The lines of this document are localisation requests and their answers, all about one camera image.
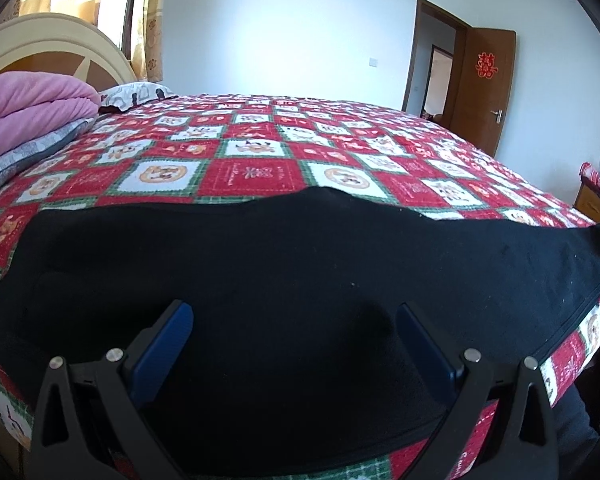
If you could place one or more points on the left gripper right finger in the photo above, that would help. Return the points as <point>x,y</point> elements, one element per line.
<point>521,441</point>

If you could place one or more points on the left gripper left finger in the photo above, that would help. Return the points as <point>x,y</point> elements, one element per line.
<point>122,381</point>

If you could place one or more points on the black pants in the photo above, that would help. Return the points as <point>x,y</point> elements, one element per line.
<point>293,364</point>

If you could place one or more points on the wooden dresser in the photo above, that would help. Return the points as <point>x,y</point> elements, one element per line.
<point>588,202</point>

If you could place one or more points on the grey patterned pillow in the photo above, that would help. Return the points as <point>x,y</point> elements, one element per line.
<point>29,153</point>

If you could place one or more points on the red cartoon patchwork bedspread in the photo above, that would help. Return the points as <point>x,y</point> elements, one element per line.
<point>223,149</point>

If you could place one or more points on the folded pink quilt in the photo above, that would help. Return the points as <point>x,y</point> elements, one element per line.
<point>35,103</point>

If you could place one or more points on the white patterned pillow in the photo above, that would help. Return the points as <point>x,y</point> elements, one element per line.
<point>124,97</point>

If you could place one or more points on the brown wooden door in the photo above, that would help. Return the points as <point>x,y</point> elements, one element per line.
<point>472,119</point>

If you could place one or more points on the red double happiness decoration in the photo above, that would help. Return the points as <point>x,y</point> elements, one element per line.
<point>485,65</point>

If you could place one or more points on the cream and wood headboard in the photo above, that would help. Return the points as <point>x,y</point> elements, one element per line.
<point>62,44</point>

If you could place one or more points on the right yellow curtain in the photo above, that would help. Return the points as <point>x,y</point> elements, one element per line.
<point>146,40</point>

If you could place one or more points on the silver door handle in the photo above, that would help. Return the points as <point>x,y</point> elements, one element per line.
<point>498,114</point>

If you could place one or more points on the window with dark frame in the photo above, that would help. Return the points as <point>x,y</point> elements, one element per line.
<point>115,21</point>

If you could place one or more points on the brown door frame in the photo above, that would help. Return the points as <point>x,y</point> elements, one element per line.
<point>437,53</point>

